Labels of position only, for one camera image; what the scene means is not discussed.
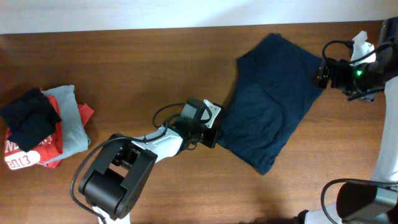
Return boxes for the dark blue shorts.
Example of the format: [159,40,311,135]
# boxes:
[218,33,323,175]

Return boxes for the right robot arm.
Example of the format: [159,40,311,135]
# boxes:
[294,17,397,224]

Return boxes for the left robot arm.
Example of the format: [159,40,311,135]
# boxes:
[70,98,226,223]

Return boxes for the grey folded garment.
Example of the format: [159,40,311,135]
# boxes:
[42,85,91,164]

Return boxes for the black folded garment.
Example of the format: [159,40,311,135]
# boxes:
[1,88,62,152]

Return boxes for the right black cable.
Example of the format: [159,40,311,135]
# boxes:
[320,39,398,224]

